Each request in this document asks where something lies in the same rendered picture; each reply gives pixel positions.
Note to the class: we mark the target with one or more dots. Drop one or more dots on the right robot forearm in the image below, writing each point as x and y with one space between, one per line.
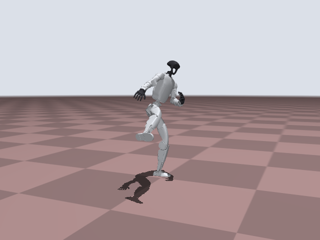
147 85

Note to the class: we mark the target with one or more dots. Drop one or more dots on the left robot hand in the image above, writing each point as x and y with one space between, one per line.
182 99

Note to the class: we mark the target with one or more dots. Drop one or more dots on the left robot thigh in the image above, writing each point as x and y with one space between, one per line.
163 132

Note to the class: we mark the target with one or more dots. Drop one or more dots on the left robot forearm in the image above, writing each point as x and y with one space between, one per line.
178 103

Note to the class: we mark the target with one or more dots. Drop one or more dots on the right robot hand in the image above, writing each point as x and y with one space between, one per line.
141 93

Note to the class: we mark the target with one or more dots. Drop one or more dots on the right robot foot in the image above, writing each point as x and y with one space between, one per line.
147 137

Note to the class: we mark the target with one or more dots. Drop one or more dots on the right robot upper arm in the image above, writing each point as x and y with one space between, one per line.
157 77

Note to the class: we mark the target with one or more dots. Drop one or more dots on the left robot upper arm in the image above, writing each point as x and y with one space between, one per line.
173 93

